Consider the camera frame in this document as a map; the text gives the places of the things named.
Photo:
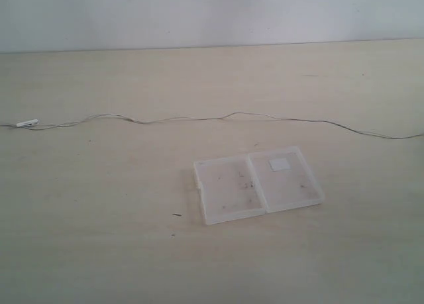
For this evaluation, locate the clear plastic storage case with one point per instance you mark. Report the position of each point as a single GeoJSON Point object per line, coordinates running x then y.
{"type": "Point", "coordinates": [254, 184]}

